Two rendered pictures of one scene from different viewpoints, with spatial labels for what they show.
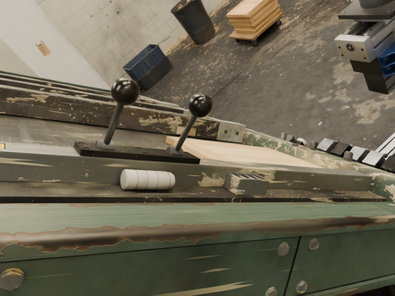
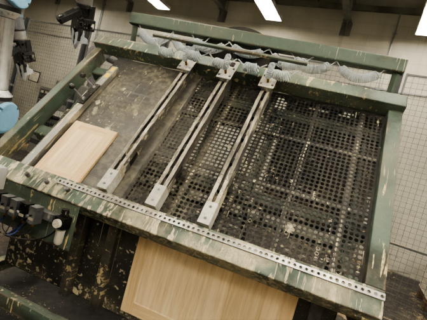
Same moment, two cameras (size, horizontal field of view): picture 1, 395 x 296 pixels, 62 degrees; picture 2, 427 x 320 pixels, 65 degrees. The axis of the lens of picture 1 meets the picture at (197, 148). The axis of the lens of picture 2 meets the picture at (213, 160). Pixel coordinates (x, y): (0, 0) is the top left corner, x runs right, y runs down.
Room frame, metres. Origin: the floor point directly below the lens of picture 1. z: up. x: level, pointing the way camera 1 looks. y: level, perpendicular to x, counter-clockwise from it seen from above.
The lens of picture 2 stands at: (2.40, -1.42, 1.32)
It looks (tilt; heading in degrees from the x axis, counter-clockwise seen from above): 3 degrees down; 120
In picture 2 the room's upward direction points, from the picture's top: 15 degrees clockwise
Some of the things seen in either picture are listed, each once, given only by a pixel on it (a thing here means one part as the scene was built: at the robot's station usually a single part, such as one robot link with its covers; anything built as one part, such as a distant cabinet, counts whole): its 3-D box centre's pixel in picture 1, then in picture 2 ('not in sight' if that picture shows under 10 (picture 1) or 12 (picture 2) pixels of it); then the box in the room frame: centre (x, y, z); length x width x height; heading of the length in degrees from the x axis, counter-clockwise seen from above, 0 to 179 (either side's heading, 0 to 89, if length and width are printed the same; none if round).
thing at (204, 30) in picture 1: (195, 20); not in sight; (5.27, -1.22, 0.33); 0.52 x 0.51 x 0.65; 6
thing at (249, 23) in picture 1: (251, 20); not in sight; (4.00, -1.54, 0.20); 0.61 x 0.53 x 0.40; 6
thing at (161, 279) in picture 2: not in sight; (206, 293); (1.67, 0.16, 0.53); 0.90 x 0.02 x 0.55; 14
